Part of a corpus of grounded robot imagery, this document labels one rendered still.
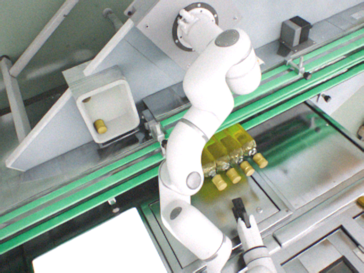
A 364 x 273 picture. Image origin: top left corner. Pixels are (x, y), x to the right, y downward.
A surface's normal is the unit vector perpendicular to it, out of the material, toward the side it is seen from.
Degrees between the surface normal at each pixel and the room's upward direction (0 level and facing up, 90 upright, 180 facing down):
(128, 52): 0
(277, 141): 89
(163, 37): 5
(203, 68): 91
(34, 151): 0
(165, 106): 90
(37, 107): 90
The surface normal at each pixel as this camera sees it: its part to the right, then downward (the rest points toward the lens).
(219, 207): -0.11, -0.65
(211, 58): -0.38, -0.49
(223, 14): 0.40, 0.64
